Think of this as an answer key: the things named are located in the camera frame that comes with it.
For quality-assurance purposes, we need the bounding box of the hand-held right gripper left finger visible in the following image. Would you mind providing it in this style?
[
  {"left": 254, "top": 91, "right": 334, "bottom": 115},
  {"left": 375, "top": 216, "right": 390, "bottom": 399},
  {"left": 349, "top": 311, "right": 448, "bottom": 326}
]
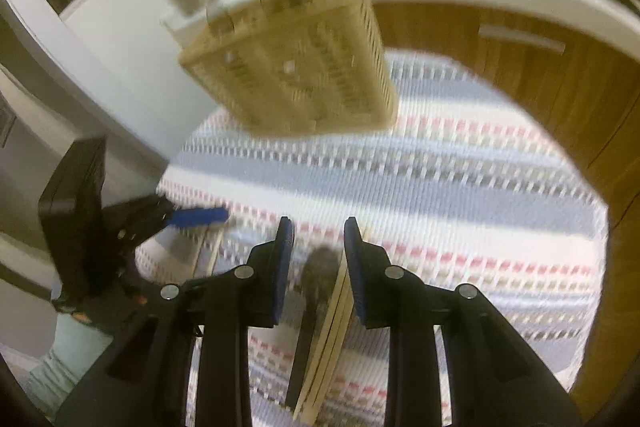
[{"left": 54, "top": 216, "right": 296, "bottom": 427}]

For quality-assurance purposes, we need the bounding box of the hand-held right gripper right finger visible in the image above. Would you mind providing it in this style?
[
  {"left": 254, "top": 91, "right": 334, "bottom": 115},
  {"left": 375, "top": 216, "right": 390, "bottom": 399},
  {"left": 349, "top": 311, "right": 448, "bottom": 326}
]
[{"left": 343, "top": 216, "right": 586, "bottom": 427}]

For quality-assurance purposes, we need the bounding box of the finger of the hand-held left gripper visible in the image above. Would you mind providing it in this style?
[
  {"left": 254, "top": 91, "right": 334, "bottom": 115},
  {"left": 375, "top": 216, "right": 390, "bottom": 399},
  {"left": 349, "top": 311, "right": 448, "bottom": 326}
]
[{"left": 106, "top": 196, "right": 231, "bottom": 253}]

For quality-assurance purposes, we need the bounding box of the wooden chopstick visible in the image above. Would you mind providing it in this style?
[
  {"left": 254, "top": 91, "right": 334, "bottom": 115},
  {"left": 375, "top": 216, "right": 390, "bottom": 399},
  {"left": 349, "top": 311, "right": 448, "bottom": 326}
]
[
  {"left": 292, "top": 252, "right": 351, "bottom": 422},
  {"left": 205, "top": 224, "right": 228, "bottom": 280},
  {"left": 187, "top": 224, "right": 211, "bottom": 283},
  {"left": 305, "top": 227, "right": 371, "bottom": 424}
]

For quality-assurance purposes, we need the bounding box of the dark spoon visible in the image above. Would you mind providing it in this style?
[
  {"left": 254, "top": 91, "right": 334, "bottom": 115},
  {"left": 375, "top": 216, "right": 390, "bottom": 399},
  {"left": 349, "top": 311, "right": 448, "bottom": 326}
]
[{"left": 284, "top": 246, "right": 341, "bottom": 408}]

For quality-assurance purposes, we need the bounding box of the beige plastic utensil basket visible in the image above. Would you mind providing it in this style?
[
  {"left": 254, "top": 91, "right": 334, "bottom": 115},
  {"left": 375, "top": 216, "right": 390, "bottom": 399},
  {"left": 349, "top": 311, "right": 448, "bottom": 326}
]
[{"left": 177, "top": 0, "right": 399, "bottom": 135}]

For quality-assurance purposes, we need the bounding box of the striped woven mat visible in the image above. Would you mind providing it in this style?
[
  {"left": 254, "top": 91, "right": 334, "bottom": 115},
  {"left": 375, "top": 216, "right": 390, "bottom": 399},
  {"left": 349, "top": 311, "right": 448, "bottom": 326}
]
[{"left": 135, "top": 49, "right": 608, "bottom": 427}]

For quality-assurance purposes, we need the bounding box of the person's pant leg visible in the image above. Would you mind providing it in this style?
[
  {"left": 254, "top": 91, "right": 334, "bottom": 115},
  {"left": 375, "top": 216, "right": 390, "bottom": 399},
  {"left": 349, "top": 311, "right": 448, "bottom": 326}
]
[{"left": 27, "top": 307, "right": 117, "bottom": 414}]

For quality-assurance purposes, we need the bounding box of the white refrigerator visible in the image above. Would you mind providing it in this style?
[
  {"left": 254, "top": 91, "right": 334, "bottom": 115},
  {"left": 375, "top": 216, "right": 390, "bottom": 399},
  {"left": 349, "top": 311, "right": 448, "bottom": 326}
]
[{"left": 0, "top": 0, "right": 221, "bottom": 168}]

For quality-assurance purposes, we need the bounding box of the wooden base cabinet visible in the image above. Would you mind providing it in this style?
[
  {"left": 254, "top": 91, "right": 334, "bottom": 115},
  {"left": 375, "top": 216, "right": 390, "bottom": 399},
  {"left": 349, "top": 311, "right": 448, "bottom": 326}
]
[{"left": 372, "top": 0, "right": 640, "bottom": 408}]

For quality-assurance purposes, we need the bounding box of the metal drawer handle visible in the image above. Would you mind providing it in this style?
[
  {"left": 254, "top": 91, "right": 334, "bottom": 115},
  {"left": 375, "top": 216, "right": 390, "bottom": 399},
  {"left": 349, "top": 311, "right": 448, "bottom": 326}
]
[{"left": 477, "top": 24, "right": 567, "bottom": 55}]

